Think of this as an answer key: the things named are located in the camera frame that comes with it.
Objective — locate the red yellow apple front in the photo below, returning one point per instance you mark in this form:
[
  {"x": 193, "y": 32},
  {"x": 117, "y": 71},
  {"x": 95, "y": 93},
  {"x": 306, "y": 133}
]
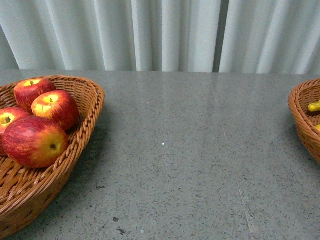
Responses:
[{"x": 59, "y": 106}]

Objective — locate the brown wicker basket right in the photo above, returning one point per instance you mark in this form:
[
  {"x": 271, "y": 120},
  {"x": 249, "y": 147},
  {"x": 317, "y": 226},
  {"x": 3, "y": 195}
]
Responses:
[{"x": 306, "y": 121}]

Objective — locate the yellow banana in basket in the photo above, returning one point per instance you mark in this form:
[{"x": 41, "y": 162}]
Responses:
[{"x": 314, "y": 107}]

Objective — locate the white pleated curtain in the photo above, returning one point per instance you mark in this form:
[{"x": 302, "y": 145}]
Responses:
[{"x": 219, "y": 36}]

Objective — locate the brown wicker basket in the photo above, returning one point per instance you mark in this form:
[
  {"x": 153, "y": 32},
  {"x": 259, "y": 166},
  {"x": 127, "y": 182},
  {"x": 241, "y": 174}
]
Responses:
[
  {"x": 306, "y": 121},
  {"x": 25, "y": 192}
]

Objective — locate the brown wicker basket left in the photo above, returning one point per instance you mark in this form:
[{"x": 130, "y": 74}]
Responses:
[{"x": 25, "y": 192}]

